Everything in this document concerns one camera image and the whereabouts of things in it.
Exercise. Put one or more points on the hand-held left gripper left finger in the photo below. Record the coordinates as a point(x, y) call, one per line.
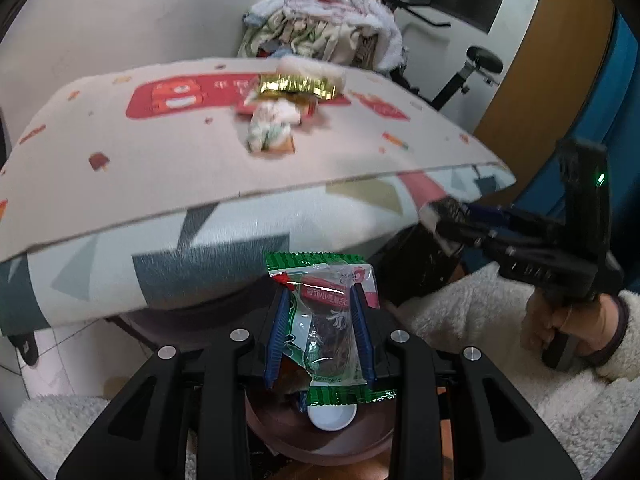
point(275, 350)

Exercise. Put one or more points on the brown bowl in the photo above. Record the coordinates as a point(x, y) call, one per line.
point(300, 442)

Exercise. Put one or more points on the pile of clothes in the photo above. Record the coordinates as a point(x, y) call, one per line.
point(325, 25)

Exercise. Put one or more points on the person's right forearm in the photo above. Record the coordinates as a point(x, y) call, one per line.
point(631, 345)

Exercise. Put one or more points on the wooden door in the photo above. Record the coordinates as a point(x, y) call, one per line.
point(550, 60)

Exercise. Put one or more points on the person's white fluffy clothing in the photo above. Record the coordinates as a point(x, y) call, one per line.
point(475, 310)

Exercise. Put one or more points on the gold foil wrapper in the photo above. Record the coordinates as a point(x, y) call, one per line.
point(295, 85)

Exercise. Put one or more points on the black exercise bike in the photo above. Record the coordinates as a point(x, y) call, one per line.
point(460, 75)

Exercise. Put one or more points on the blue curtain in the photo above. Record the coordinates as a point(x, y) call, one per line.
point(620, 110)

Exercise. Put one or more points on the green and white snack wrapper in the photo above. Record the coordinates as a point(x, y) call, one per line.
point(325, 320)

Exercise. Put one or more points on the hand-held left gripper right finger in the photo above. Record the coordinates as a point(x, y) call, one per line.
point(365, 345)

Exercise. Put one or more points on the white paper cup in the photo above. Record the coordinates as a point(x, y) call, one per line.
point(331, 416)

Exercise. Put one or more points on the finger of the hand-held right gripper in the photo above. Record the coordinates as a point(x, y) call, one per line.
point(487, 214)
point(465, 235)

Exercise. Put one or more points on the person's right hand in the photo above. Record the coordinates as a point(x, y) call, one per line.
point(595, 325)

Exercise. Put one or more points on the printed table mat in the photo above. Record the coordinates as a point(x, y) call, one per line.
point(150, 170)

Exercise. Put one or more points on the dark shiny object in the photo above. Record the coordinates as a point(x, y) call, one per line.
point(420, 270)

